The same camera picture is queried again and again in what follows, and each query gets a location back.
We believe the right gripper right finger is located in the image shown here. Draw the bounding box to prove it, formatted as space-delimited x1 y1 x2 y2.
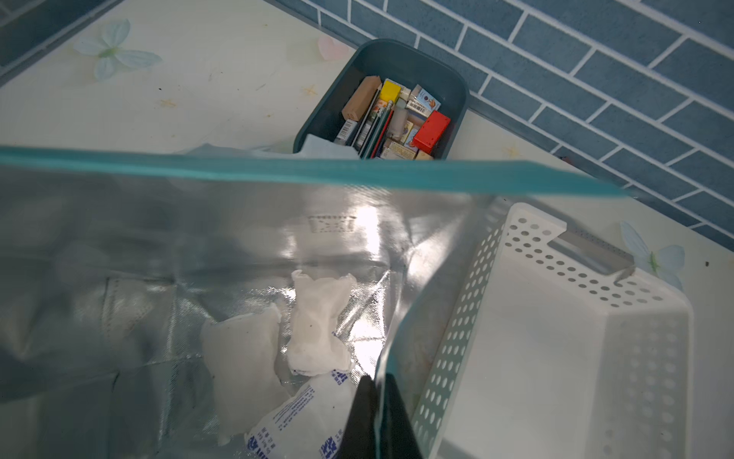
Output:
376 374 422 459

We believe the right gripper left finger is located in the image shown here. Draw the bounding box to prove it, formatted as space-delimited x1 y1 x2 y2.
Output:
336 376 378 459

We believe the white ice pack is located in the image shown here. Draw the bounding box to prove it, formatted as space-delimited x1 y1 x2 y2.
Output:
245 370 357 458
286 270 357 377
200 304 290 446

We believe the teal insulated delivery bag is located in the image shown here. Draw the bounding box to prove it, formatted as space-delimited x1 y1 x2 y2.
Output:
1 146 619 458

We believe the white perforated plastic basket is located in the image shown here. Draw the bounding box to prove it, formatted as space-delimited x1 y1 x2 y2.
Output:
412 200 693 458

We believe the red small box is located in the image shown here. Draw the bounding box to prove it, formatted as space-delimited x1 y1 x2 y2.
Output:
411 111 451 154

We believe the brown small box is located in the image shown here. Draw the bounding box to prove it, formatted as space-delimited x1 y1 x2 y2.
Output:
341 76 382 122

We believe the yellow small box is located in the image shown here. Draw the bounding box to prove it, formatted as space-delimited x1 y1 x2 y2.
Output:
378 80 403 104

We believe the dark teal storage bin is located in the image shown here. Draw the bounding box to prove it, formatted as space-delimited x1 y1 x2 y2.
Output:
294 39 469 160

